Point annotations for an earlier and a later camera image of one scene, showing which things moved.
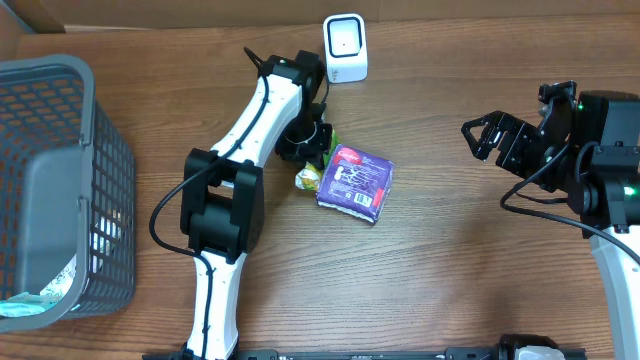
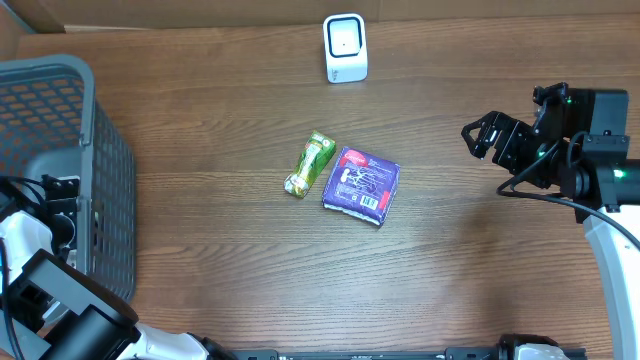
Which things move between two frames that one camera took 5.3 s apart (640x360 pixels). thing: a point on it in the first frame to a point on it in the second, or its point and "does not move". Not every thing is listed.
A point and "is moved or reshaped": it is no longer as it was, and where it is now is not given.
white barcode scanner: (345, 46) does not move
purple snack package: (355, 182) does not move
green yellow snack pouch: (311, 177) is moved or reshaped
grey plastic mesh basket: (67, 196) does not move
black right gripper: (515, 133) does not move
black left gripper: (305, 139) to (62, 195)
